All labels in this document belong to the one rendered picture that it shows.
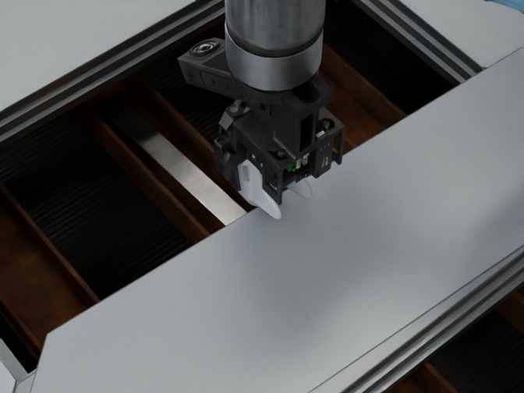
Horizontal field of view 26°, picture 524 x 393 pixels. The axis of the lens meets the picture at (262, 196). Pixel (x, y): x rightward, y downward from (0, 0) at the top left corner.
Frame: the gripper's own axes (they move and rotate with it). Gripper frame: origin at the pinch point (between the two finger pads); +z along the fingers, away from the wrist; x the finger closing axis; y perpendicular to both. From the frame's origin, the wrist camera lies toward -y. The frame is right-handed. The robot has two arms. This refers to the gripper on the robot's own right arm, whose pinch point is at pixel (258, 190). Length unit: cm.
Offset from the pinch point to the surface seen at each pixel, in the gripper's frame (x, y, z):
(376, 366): -3.5, 20.3, 0.8
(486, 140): 21.4, 9.1, 0.7
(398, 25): 27.2, -9.3, 3.2
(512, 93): 27.8, 6.5, 0.7
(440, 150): 17.1, 7.1, 0.7
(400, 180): 11.6, 7.3, 0.7
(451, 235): 11.0, 14.8, 0.7
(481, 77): 26.9, 3.0, 0.7
